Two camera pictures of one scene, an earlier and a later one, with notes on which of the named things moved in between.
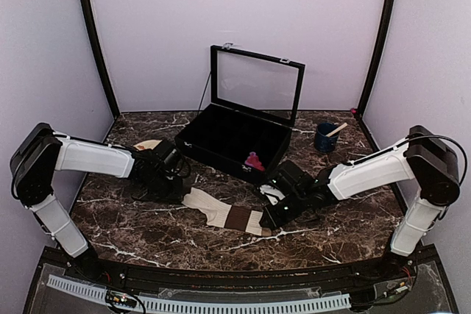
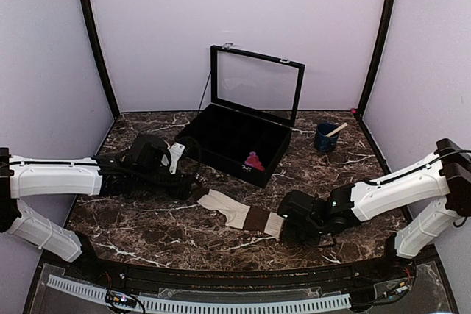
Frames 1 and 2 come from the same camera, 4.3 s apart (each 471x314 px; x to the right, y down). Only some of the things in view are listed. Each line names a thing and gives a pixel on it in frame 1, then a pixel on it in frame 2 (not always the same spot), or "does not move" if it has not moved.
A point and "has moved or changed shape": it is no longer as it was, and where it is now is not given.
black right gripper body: [296, 207] to [309, 234]
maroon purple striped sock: [252, 160] does not move
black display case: [247, 127] does not move
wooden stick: [344, 125] does not move
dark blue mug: [325, 137] does not move
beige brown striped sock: [224, 215] has moved or changed shape
